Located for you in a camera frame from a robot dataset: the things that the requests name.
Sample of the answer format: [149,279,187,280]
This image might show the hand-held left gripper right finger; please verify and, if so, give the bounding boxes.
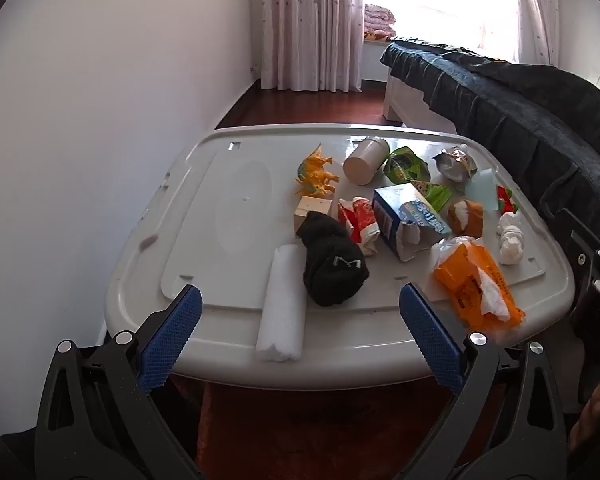
[399,282,568,480]

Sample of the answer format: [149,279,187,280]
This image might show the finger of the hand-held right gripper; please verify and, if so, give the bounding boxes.
[555,207,600,303]

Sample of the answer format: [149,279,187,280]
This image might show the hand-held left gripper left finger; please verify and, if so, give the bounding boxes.
[34,284,203,480]

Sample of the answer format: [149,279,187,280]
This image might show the beige cup with lid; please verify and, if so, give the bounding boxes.
[343,136,391,187]

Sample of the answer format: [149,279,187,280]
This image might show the person's right hand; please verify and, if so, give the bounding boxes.
[567,365,600,461]

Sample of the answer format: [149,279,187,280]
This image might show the orange tissue packet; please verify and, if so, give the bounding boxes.
[431,236,527,333]

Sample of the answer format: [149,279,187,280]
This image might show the red green toy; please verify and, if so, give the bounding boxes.
[495,185,521,216]

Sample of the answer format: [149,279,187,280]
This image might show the white foam roll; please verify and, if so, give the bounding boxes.
[255,244,307,364]

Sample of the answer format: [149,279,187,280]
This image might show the light blue plastic cup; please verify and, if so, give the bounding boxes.
[464,170,501,211]

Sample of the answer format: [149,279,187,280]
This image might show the black sock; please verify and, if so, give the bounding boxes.
[296,211,370,307]

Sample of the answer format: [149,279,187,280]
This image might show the blue tissue box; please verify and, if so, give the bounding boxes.
[371,184,452,262]

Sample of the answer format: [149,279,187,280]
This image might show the red white wrapper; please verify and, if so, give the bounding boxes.
[337,196,382,257]

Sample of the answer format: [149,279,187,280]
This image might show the green torn wrapper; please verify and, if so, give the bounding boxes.
[410,179,455,213]

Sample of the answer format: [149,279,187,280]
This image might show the white plastic table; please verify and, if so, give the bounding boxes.
[102,122,577,391]

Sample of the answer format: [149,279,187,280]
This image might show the silver orange snack packet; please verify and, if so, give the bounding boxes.
[432,145,478,183]

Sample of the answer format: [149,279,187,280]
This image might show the green snack packet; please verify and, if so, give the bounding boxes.
[383,146,432,186]

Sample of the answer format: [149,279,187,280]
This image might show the wooden block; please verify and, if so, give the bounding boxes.
[293,196,335,233]

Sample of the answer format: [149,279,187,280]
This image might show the yellow toy dinosaur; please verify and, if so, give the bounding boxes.
[294,142,341,200]

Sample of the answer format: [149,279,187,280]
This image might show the sheer white curtain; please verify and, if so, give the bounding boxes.
[515,0,561,67]

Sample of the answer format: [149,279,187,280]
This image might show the folded pink blankets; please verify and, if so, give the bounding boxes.
[363,4,397,41]

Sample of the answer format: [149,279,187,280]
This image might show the pink patterned curtain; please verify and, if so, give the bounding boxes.
[260,0,365,93]

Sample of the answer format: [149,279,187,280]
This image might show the white bed frame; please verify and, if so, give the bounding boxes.
[383,72,461,133]

